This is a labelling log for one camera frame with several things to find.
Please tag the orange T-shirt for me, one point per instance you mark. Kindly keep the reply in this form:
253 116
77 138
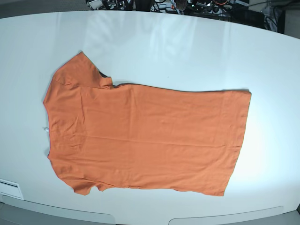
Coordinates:
137 136

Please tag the white power strip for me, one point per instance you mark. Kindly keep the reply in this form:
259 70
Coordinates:
169 7

